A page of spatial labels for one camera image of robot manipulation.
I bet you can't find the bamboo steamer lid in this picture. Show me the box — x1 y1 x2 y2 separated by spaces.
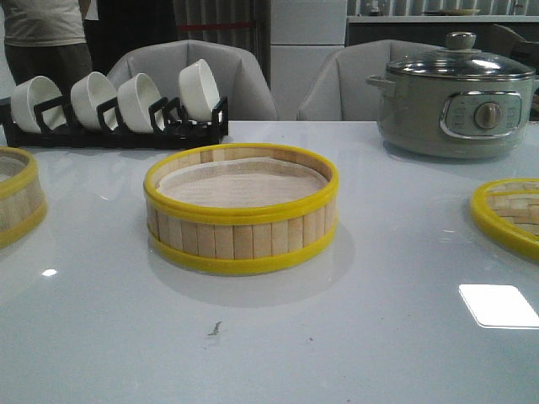
469 178 538 262

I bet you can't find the bamboo steamer tray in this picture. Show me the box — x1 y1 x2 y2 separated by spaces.
143 143 339 275
1 146 48 248

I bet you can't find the left grey chair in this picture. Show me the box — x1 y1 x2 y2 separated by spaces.
107 40 278 121

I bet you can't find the grey chair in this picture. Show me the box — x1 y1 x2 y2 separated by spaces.
296 40 439 121
107 40 278 121

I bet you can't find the right grey chair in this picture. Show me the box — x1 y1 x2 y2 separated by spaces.
296 40 439 121

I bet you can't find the white bowl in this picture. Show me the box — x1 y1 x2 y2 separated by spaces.
117 73 163 133
10 76 61 134
179 59 221 122
71 72 117 130

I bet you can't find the white drawer cabinet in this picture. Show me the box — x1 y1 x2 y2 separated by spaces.
269 1 348 120

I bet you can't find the green electric cooking pot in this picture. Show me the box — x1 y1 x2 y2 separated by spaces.
366 73 538 159

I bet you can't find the black bowl rack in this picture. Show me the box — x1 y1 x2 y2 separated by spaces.
1 96 228 151

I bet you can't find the person in black clothes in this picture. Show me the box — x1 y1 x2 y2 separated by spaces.
83 0 178 74

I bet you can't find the dark grey sideboard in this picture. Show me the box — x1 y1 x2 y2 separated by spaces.
345 15 538 49

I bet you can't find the glass pot lid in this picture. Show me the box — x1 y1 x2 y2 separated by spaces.
387 31 536 81

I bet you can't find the person in beige shirt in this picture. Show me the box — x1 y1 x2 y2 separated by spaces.
1 0 93 94

